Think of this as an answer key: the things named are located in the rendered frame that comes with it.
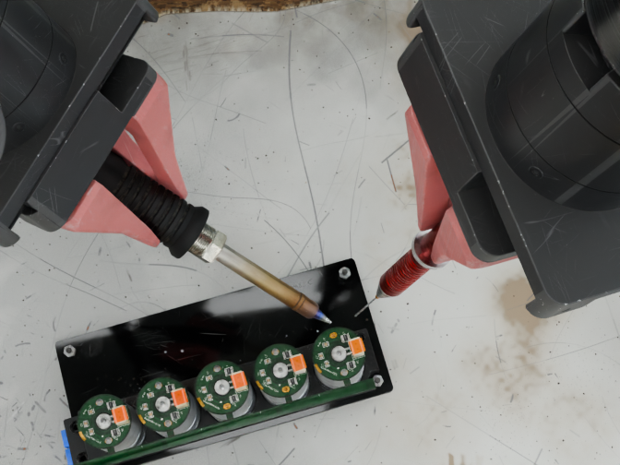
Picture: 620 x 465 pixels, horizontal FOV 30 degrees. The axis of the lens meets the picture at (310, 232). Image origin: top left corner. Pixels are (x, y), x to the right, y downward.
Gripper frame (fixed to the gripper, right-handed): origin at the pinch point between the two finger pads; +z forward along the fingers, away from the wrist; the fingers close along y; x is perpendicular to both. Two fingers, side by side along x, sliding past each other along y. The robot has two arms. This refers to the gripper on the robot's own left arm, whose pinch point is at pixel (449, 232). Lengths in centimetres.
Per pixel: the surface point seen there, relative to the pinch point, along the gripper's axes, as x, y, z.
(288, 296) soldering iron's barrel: -2.8, -1.6, 10.1
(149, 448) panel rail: -9.2, 2.1, 16.5
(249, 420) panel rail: -4.8, 2.4, 14.9
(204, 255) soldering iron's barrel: -6.1, -4.1, 9.3
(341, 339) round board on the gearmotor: 0.1, 0.4, 13.2
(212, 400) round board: -6.0, 1.0, 15.4
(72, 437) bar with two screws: -11.4, -0.4, 22.5
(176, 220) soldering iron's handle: -7.1, -5.5, 8.2
